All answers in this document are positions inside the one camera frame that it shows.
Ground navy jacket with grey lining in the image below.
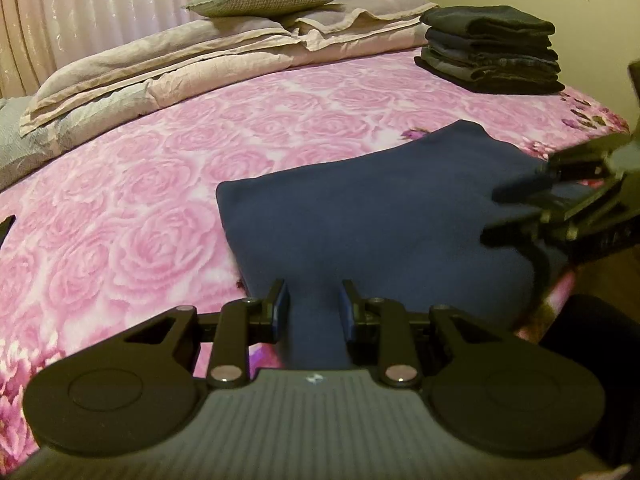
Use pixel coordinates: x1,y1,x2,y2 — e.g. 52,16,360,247
215,120,591,371

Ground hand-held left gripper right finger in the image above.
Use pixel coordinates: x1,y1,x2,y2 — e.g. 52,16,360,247
340,280,511,388

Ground pink floral bedsheet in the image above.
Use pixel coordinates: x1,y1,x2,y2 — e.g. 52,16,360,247
0,42,632,461

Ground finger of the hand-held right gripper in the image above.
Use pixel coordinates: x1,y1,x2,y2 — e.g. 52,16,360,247
480,177,626,261
536,132,633,183

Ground navy folded garment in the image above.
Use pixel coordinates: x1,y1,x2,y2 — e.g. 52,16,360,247
426,27,560,58

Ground pink and grey duvet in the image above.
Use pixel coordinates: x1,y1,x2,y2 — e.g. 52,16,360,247
20,16,431,137

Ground dark grey folded garment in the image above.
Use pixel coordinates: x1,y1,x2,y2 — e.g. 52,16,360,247
414,56,566,95

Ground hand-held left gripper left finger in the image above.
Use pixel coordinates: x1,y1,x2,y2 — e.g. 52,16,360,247
124,279,291,388

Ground black folded garment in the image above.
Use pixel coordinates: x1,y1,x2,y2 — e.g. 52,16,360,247
419,5,557,38

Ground lilac folded blanket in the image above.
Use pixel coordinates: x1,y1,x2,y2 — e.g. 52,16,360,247
279,0,442,52

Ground pink curtain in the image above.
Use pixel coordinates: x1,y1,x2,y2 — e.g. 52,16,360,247
0,0,362,102

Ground dark blue folded jeans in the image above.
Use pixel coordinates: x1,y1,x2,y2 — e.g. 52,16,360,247
420,45,561,78

